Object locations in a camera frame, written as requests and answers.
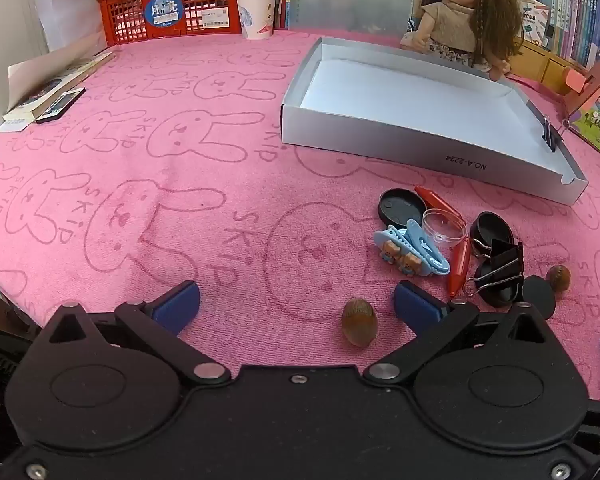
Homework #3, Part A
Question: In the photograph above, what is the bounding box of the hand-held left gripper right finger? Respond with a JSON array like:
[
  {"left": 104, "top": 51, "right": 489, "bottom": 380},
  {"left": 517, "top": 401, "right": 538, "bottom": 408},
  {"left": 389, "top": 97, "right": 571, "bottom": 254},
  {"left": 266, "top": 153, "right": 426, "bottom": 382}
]
[{"left": 362, "top": 280, "right": 556, "bottom": 386}]

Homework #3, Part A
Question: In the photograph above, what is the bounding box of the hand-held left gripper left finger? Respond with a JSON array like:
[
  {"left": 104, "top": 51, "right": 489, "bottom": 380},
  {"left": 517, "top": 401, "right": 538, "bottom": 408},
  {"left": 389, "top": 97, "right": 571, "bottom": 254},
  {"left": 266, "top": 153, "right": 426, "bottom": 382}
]
[{"left": 45, "top": 280, "right": 232, "bottom": 387}]

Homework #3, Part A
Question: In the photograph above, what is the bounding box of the plain blue hair clip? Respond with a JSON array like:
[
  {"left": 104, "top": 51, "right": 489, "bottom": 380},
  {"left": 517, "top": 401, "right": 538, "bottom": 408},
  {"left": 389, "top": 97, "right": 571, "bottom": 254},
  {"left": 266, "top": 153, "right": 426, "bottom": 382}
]
[{"left": 405, "top": 224, "right": 452, "bottom": 277}]

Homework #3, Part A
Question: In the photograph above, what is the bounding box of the blue bear hair clip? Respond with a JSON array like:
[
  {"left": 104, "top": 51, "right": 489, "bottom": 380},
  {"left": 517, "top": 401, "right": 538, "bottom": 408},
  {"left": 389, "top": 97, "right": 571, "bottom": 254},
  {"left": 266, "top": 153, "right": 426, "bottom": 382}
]
[{"left": 373, "top": 226, "right": 423, "bottom": 277}]

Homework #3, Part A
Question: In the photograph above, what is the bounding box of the brown acorn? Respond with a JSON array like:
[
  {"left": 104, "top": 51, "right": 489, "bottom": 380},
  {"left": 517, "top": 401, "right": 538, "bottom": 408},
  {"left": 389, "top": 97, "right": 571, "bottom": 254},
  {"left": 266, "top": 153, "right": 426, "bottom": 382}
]
[
  {"left": 546, "top": 264, "right": 572, "bottom": 287},
  {"left": 341, "top": 298, "right": 379, "bottom": 347}
]

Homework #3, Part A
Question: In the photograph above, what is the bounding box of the clear round plastic lid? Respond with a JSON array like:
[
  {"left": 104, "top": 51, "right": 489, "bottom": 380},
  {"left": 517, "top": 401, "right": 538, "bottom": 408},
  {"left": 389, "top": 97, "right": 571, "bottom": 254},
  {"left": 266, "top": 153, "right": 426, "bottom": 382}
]
[{"left": 422, "top": 208, "right": 468, "bottom": 246}]

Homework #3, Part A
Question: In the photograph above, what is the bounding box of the large black binder clip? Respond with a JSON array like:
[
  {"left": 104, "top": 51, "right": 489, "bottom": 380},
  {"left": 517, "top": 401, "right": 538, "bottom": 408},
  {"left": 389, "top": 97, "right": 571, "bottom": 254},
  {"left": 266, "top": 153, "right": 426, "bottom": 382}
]
[{"left": 462, "top": 239, "right": 525, "bottom": 296}]

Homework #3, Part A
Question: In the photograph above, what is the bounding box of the grey cardboard box tray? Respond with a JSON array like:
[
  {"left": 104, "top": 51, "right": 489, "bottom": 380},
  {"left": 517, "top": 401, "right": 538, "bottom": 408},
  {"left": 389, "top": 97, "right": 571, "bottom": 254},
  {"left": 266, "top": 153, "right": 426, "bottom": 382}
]
[{"left": 280, "top": 36, "right": 588, "bottom": 207}]

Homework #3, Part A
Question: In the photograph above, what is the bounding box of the pink rabbit-print towel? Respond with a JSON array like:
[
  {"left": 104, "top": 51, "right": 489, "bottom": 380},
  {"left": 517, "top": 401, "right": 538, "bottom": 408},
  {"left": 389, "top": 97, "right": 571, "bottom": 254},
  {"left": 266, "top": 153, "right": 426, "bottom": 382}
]
[{"left": 0, "top": 27, "right": 600, "bottom": 406}]

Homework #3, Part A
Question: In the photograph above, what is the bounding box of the small black binder clip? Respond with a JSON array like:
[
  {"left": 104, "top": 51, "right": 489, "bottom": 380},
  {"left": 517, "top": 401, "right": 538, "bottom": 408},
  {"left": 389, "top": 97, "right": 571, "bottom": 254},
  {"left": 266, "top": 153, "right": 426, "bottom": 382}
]
[{"left": 541, "top": 115, "right": 565, "bottom": 153}]

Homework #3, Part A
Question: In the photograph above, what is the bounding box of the black remote control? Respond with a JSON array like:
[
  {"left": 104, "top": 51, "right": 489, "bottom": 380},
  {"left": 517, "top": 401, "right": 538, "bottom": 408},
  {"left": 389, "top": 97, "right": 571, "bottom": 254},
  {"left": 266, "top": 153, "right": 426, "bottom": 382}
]
[{"left": 35, "top": 87, "right": 87, "bottom": 124}]

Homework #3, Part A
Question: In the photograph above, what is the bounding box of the wooden drawer box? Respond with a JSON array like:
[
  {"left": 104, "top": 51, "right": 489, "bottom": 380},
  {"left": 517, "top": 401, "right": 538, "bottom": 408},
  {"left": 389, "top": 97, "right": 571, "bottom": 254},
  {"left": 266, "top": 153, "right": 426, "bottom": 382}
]
[{"left": 507, "top": 40, "right": 588, "bottom": 96}]

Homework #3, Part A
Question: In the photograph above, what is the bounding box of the red plastic crate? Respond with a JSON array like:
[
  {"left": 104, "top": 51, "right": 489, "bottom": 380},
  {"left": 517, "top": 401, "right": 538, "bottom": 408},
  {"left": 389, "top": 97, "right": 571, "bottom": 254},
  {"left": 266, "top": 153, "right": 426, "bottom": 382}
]
[{"left": 98, "top": 0, "right": 243, "bottom": 47}]

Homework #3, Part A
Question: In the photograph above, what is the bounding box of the brown-haired doll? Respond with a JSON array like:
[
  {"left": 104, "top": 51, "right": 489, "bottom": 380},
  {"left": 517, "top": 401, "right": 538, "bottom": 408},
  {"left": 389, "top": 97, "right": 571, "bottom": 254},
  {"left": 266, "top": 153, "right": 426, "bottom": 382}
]
[{"left": 400, "top": 0, "right": 525, "bottom": 81}]

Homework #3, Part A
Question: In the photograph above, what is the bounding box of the white paper cup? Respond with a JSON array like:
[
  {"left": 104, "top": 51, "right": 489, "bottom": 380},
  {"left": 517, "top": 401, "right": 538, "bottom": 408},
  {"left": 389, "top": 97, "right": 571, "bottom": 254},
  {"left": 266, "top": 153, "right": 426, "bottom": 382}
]
[{"left": 234, "top": 0, "right": 279, "bottom": 41}]

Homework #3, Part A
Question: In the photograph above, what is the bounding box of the colourful stationery box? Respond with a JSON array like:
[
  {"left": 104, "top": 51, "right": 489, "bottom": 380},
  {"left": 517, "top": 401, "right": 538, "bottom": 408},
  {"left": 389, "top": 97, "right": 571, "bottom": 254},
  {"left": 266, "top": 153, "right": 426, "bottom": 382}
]
[{"left": 517, "top": 0, "right": 551, "bottom": 46}]

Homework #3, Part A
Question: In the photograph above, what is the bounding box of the long row of upright books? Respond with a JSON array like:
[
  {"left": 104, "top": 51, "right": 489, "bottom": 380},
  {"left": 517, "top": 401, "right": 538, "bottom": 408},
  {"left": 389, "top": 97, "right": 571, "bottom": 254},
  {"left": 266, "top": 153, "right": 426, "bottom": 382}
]
[{"left": 517, "top": 0, "right": 600, "bottom": 71}]

